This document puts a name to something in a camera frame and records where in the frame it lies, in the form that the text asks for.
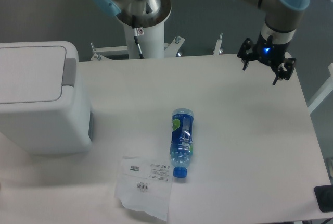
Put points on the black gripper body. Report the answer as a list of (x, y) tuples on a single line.
[(271, 47)]

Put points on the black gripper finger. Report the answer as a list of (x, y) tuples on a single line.
[(245, 53), (285, 70)]

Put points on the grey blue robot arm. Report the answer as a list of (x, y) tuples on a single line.
[(280, 15)]

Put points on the grey trash can push button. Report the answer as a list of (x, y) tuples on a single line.
[(69, 72)]

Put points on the white plastic trash can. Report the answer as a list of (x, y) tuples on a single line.
[(37, 113)]

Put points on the blue plastic water bottle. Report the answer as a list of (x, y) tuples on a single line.
[(181, 147)]

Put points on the black device at edge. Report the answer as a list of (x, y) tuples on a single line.
[(324, 197)]

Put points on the clear plastic packaging bag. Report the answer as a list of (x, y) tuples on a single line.
[(145, 185)]

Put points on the white frame leg right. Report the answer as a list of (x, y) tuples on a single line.
[(321, 93)]

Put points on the white metal table frame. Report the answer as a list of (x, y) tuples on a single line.
[(170, 49)]

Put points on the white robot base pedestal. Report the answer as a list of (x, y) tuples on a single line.
[(143, 23)]

